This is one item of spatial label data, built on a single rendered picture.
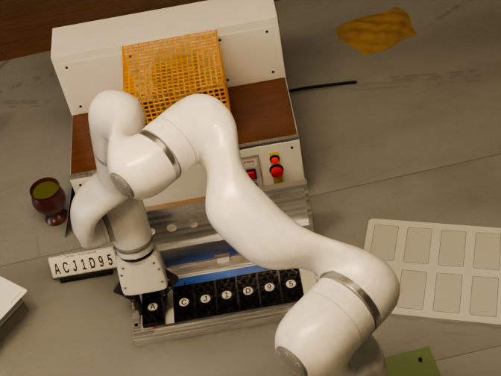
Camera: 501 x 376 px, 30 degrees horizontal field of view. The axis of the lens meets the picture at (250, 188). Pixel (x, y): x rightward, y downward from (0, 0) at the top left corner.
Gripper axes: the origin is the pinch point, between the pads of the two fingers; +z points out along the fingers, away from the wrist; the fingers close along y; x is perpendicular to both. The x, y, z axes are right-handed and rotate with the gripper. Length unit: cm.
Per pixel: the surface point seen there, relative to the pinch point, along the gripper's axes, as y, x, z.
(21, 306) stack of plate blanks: -30.9, 7.3, 0.2
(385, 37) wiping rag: 71, 83, -13
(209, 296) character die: 12.9, 0.7, 1.6
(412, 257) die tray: 60, 4, 3
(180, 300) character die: 6.2, 1.1, 1.5
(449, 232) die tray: 70, 9, 2
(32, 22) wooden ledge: -36, 124, -21
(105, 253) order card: -10.5, 16.7, -3.6
